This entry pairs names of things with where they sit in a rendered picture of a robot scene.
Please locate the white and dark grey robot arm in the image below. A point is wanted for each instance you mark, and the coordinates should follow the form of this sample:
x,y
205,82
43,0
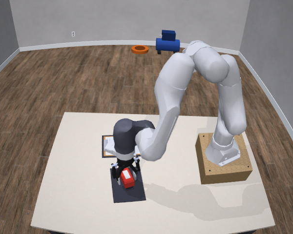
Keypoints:
x,y
169,90

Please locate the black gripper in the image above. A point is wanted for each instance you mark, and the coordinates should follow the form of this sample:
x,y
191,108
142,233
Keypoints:
x,y
123,164

